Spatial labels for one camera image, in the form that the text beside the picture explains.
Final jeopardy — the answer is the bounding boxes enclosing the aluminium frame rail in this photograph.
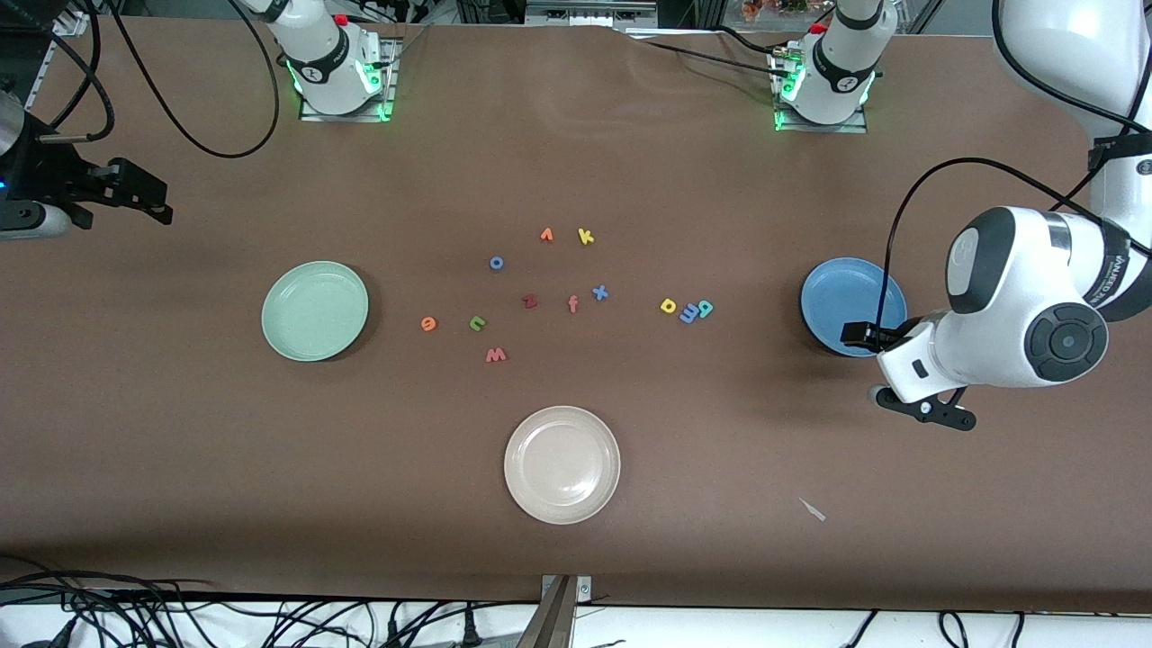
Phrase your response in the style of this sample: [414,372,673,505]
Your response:
[27,11,86,113]

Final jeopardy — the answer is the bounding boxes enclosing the blue plate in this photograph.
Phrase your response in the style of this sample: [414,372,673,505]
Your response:
[800,257,908,358]

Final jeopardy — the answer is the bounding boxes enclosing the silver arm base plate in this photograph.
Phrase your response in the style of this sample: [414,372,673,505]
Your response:
[772,45,870,135]
[300,38,399,122]

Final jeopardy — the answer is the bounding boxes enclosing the black base power cable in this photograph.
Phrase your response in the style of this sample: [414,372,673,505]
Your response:
[625,25,797,73]

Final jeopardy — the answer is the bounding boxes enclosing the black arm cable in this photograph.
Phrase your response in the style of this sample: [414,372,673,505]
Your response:
[36,0,282,160]
[882,0,1152,334]

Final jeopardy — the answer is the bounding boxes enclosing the brown table cover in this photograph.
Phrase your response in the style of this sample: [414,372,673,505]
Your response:
[0,16,1152,615]

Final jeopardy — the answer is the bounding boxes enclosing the grey metal box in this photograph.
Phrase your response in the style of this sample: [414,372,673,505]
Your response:
[525,0,658,26]

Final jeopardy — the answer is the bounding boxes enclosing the dark grey camera pole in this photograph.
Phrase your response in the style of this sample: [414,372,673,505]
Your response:
[517,576,577,648]

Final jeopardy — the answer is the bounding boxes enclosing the beige plate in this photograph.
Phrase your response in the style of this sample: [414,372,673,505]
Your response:
[503,405,622,526]

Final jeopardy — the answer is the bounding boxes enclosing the green plate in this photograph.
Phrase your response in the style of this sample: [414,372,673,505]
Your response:
[261,260,370,363]

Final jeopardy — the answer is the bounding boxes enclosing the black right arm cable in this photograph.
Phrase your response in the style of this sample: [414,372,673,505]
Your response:
[36,0,282,160]

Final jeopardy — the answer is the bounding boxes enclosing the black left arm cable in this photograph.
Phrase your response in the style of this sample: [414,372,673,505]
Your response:
[882,0,1152,334]

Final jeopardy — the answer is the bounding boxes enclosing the black floor cable bundle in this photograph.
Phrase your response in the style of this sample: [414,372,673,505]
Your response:
[0,556,541,648]

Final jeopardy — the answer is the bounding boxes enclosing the orange artificial flowers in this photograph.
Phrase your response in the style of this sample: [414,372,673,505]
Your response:
[742,0,815,21]

